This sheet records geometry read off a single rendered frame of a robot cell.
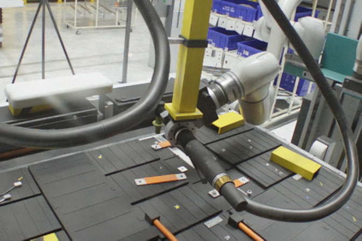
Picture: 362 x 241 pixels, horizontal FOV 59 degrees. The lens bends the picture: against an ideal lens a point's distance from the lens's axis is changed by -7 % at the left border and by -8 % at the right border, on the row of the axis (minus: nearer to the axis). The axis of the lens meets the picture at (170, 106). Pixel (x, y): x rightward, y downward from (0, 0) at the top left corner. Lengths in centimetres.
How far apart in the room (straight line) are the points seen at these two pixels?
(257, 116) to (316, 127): 114
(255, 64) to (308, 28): 95
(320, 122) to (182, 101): 151
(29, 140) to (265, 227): 62
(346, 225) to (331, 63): 125
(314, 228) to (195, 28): 60
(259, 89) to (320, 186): 37
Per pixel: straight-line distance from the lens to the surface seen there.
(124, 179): 100
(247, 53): 355
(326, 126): 230
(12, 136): 54
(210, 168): 81
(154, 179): 100
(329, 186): 119
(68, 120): 114
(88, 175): 100
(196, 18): 85
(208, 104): 102
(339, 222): 105
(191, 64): 87
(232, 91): 103
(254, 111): 115
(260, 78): 105
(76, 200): 91
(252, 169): 114
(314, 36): 198
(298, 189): 111
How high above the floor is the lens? 160
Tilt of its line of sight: 24 degrees down
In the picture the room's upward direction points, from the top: 7 degrees clockwise
